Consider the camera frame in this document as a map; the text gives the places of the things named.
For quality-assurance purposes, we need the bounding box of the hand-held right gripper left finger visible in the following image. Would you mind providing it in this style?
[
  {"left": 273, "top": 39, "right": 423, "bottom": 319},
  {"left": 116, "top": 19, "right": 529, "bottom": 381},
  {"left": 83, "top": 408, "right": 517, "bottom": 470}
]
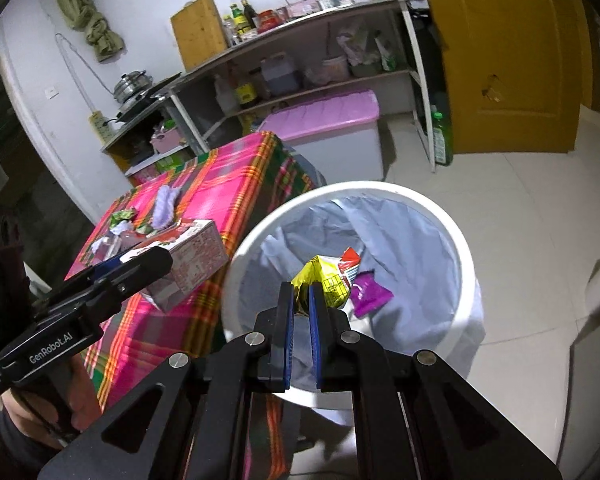
[{"left": 37, "top": 281, "right": 301, "bottom": 480}]

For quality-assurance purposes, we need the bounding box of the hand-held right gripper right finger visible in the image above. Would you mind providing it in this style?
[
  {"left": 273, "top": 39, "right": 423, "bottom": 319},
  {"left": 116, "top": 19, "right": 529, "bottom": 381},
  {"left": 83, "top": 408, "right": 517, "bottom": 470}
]
[{"left": 307, "top": 284, "right": 563, "bottom": 480}]

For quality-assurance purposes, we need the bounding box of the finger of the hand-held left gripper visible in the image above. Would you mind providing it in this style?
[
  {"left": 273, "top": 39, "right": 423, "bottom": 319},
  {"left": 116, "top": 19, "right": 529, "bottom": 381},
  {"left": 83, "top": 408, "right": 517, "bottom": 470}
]
[
  {"left": 92, "top": 246, "right": 174, "bottom": 313},
  {"left": 45, "top": 256, "right": 131, "bottom": 311}
]

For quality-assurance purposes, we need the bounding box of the pink printed tissue box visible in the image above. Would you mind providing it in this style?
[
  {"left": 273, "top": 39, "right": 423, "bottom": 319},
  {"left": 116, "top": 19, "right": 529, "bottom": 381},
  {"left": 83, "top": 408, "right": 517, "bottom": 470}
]
[{"left": 140, "top": 219, "right": 228, "bottom": 313}]

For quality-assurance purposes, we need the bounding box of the white round waste bin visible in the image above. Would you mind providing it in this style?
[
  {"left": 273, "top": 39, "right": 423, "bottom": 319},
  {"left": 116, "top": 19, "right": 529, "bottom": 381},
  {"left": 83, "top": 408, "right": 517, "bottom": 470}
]
[{"left": 220, "top": 181, "right": 482, "bottom": 408}]

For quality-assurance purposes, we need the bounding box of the white foam fruit net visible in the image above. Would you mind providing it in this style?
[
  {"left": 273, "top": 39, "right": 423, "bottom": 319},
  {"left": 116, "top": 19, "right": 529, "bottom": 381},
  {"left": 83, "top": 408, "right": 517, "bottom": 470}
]
[{"left": 147, "top": 186, "right": 183, "bottom": 233}]

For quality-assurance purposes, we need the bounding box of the yellow snack wrapper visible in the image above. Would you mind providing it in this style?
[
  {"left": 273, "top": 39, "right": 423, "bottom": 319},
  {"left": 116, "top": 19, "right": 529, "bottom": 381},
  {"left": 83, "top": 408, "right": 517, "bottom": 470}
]
[{"left": 291, "top": 255, "right": 353, "bottom": 311}]

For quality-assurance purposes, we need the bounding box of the person's left forearm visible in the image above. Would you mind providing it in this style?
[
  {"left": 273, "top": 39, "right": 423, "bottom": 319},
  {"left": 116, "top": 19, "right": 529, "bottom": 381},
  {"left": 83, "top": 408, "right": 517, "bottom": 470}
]
[{"left": 0, "top": 410, "right": 66, "bottom": 480}]

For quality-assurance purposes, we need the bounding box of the person's left hand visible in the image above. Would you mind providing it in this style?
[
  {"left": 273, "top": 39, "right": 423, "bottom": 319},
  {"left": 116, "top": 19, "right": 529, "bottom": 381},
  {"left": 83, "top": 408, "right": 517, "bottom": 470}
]
[{"left": 0, "top": 357, "right": 103, "bottom": 453}]

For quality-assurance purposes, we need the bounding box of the crumpled clear plastic wrapper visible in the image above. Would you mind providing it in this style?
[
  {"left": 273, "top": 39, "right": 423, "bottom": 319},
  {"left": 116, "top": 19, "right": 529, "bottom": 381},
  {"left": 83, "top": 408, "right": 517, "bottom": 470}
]
[{"left": 90, "top": 227, "right": 146, "bottom": 266}]

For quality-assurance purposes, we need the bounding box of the purple snack wrapper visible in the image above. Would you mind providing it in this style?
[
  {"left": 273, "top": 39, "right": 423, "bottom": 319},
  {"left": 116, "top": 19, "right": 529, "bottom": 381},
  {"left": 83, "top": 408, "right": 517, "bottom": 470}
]
[{"left": 351, "top": 271, "right": 393, "bottom": 318}]

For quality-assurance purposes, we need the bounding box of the red white snack wrapper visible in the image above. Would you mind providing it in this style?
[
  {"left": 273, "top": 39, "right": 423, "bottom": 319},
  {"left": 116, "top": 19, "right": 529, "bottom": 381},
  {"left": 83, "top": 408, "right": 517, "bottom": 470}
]
[{"left": 337, "top": 247, "right": 363, "bottom": 286}]

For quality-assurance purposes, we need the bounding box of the pink snack bag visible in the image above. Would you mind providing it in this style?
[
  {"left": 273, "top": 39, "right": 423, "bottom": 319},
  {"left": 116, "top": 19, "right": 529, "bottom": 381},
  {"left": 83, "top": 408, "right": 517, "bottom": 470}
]
[{"left": 130, "top": 165, "right": 158, "bottom": 186}]

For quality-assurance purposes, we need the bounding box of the pale blue bin liner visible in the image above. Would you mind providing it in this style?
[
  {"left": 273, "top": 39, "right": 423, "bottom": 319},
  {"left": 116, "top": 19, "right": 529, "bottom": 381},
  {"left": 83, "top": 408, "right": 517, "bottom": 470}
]
[{"left": 245, "top": 197, "right": 488, "bottom": 428}]

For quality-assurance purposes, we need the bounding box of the pink plaid tablecloth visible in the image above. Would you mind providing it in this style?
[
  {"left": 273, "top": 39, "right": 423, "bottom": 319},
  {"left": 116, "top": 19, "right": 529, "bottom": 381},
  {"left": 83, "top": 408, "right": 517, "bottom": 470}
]
[{"left": 65, "top": 131, "right": 326, "bottom": 480}]

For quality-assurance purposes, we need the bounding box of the pink plastic basket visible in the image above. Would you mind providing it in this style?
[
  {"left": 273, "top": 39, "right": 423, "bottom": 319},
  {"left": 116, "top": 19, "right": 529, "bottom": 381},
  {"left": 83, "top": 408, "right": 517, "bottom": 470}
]
[{"left": 151, "top": 127, "right": 188, "bottom": 153}]

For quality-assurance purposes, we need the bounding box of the small shelf unit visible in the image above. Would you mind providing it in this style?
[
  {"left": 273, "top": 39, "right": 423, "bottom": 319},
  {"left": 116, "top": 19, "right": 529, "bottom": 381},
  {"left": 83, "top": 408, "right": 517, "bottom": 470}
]
[{"left": 100, "top": 92, "right": 211, "bottom": 186}]

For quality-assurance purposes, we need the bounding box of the yellow power strip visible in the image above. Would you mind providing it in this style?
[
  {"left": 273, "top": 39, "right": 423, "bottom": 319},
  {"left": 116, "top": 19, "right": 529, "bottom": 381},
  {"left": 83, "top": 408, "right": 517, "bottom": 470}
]
[{"left": 89, "top": 112, "right": 112, "bottom": 141}]

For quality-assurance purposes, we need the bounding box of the black induction cooker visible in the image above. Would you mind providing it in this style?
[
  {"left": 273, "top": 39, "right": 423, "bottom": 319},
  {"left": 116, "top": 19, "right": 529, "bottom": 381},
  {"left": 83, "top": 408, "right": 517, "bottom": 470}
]
[{"left": 116, "top": 72, "right": 183, "bottom": 123}]

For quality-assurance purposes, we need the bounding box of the steel steamer pot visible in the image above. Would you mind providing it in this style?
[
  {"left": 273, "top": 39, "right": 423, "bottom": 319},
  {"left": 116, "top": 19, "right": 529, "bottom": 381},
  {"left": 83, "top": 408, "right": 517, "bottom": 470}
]
[{"left": 112, "top": 70, "right": 153, "bottom": 106}]

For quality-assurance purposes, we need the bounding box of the white plastic bottle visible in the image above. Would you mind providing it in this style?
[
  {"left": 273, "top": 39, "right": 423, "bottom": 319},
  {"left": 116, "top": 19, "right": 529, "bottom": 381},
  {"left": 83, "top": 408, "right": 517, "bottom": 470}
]
[{"left": 214, "top": 74, "right": 238, "bottom": 116}]

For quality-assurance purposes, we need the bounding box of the dark bottle with yellow label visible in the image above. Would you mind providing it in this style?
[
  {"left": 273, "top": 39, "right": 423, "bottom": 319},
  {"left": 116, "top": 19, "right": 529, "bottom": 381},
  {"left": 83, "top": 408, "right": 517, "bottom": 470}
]
[{"left": 235, "top": 67, "right": 258, "bottom": 108}]

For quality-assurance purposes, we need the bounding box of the blue plastic jerry can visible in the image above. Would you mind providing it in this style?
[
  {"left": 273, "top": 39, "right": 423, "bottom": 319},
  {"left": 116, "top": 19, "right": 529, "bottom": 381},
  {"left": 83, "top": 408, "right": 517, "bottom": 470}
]
[{"left": 260, "top": 52, "right": 301, "bottom": 96}]

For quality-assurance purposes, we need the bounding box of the wooden cutting board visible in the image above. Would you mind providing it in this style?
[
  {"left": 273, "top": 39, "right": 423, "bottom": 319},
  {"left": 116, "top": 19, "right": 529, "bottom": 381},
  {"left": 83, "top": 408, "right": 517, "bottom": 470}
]
[{"left": 170, "top": 0, "right": 231, "bottom": 72}]

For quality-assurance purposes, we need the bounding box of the green hanging cloth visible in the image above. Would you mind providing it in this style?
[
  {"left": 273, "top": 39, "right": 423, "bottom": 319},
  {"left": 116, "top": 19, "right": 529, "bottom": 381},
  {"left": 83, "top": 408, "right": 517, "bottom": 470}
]
[{"left": 51, "top": 0, "right": 126, "bottom": 63}]

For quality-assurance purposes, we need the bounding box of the round plastic bowl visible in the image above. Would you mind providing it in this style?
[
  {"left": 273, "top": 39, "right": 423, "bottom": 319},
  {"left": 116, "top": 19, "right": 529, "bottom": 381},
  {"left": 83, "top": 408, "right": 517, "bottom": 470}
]
[{"left": 321, "top": 55, "right": 352, "bottom": 81}]

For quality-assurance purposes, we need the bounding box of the green capped yellow label bottle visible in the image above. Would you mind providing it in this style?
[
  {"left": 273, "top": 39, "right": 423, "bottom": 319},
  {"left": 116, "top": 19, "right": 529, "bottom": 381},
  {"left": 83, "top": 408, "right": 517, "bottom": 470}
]
[{"left": 230, "top": 4, "right": 248, "bottom": 36}]

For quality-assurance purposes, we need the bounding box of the large white shelf unit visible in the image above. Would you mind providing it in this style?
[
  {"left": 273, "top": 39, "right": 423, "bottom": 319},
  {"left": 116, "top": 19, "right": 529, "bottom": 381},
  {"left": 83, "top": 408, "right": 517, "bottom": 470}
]
[{"left": 150, "top": 0, "right": 438, "bottom": 175}]

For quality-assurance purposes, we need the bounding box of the crumpled plastic bag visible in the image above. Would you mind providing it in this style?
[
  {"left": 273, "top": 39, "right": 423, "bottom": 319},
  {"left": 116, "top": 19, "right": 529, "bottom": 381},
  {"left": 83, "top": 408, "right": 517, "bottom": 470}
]
[{"left": 336, "top": 27, "right": 398, "bottom": 73}]

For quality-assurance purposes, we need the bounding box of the white appliance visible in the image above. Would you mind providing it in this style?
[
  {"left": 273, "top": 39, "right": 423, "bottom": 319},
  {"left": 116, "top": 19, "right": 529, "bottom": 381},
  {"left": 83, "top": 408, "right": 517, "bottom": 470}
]
[{"left": 567, "top": 102, "right": 600, "bottom": 480}]

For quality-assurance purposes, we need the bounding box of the pink utensil box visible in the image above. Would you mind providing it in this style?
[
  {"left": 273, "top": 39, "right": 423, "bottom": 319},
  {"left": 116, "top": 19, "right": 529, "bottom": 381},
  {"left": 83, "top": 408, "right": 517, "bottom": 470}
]
[{"left": 285, "top": 0, "right": 323, "bottom": 18}]

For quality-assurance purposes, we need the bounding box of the yellow wooden door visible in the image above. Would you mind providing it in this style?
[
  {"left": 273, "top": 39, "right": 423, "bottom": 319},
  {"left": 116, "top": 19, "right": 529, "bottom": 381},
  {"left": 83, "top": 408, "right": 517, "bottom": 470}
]
[{"left": 415, "top": 0, "right": 600, "bottom": 156}]

